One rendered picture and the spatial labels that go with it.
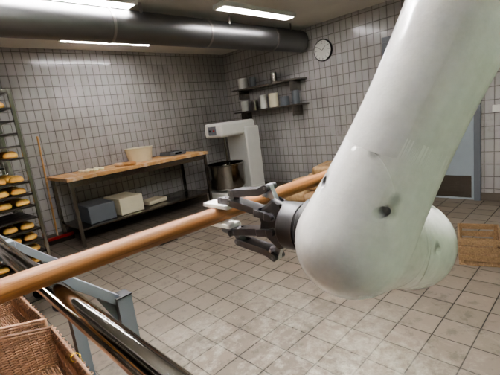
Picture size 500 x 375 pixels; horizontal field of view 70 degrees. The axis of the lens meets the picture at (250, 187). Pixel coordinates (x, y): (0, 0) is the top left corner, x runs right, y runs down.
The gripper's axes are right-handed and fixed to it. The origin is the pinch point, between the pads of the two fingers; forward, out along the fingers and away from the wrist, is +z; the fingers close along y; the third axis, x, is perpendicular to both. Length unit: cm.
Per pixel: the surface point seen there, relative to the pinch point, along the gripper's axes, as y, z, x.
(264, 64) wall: -104, 389, 455
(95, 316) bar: 1.5, -13.7, -29.9
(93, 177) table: 34, 416, 133
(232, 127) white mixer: -3, 390, 359
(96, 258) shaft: -0.5, -1.2, -24.4
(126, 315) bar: 29.0, 35.0, -8.2
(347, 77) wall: -56, 229, 455
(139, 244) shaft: -0.3, -1.2, -17.7
